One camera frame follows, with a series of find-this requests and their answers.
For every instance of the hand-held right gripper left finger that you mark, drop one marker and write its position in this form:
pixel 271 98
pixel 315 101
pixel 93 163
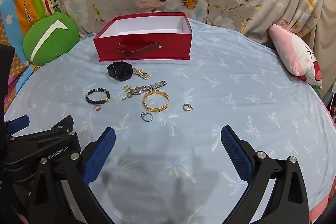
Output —
pixel 99 155

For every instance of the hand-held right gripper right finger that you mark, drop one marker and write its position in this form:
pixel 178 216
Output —
pixel 236 153

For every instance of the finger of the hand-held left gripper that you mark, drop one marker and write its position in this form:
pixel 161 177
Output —
pixel 52 129
pixel 18 122

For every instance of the small hoop earring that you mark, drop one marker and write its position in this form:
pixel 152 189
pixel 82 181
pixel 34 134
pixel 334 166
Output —
pixel 95 108
pixel 185 107

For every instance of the gold dangle earring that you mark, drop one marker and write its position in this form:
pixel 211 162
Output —
pixel 126 87

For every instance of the black wrist watch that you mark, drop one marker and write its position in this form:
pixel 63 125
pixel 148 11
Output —
pixel 123 71

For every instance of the red cardboard box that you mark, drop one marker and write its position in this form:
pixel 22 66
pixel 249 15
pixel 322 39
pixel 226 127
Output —
pixel 147 37

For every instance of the light blue palm-print sheet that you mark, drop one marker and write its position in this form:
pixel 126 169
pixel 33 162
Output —
pixel 236 82

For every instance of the green round cushion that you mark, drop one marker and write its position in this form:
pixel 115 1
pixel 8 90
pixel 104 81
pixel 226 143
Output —
pixel 57 40

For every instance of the pink cartoon cushion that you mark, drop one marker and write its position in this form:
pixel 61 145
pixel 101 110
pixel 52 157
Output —
pixel 294 53

